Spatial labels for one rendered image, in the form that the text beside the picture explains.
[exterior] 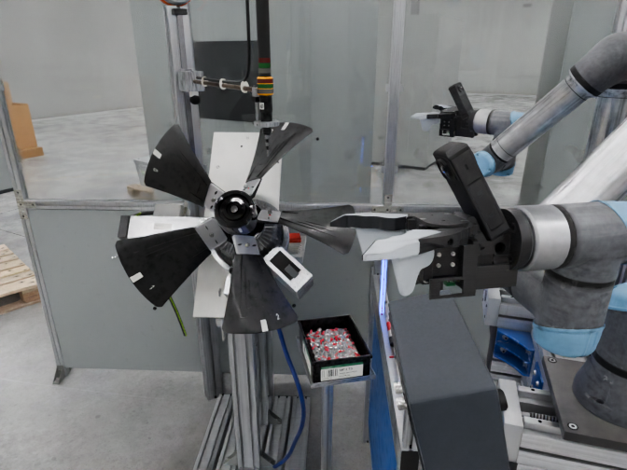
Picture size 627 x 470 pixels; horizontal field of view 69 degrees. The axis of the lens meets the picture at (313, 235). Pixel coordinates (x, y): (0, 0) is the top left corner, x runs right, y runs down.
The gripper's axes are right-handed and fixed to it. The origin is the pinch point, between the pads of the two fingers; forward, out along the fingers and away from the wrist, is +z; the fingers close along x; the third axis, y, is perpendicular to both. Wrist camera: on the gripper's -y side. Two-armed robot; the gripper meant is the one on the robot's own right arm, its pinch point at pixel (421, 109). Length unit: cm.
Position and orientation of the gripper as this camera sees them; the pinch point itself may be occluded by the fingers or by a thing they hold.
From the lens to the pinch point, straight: 167.9
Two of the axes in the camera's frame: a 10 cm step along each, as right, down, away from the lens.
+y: 0.9, 8.9, 4.5
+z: -7.4, -2.4, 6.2
